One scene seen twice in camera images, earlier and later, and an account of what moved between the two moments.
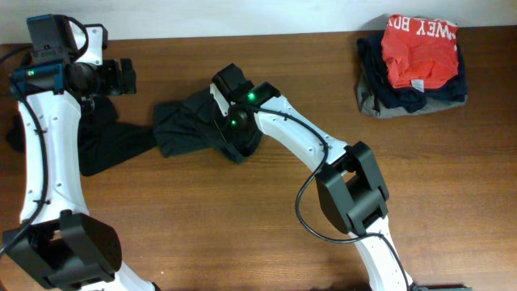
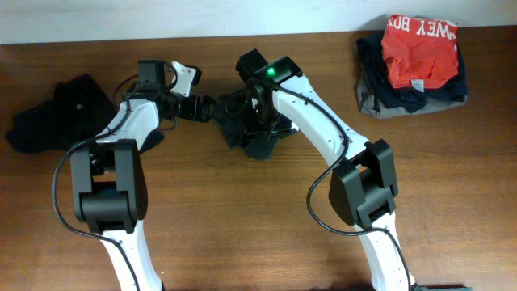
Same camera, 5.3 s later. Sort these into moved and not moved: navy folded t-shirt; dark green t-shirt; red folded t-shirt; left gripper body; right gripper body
Moved: dark green t-shirt; right gripper body; left gripper body
Not moved: navy folded t-shirt; red folded t-shirt
